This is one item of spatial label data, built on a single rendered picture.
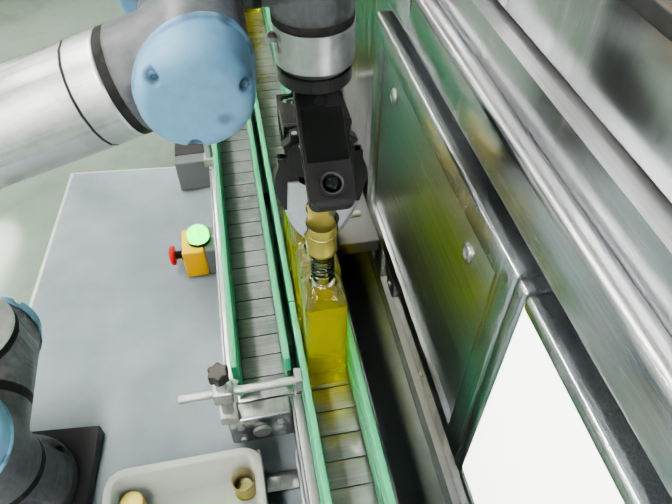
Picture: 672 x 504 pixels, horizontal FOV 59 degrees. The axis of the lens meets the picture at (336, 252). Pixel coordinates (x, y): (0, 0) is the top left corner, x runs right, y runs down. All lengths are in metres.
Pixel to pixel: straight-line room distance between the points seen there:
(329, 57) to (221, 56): 0.19
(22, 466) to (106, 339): 0.35
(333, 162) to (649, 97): 0.27
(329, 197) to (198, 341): 0.66
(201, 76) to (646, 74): 0.27
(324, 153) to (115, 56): 0.22
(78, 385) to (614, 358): 0.94
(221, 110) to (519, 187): 0.23
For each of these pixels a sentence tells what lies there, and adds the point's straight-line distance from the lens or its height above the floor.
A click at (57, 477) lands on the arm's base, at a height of 0.82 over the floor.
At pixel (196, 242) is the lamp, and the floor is 0.84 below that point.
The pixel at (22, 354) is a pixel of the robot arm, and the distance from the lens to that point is 0.94.
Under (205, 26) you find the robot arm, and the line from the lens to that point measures 0.38.
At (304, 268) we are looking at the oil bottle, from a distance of 0.79.
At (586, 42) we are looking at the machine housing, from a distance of 0.47.
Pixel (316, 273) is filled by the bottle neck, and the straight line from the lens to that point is 0.73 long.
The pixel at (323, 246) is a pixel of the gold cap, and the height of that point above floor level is 1.17.
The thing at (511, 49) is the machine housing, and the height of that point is 1.43.
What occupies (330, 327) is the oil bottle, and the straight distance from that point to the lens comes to 0.79.
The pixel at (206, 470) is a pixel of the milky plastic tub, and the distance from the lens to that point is 0.95.
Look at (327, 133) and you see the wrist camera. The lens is 0.56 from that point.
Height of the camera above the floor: 1.67
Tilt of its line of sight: 47 degrees down
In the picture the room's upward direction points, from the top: straight up
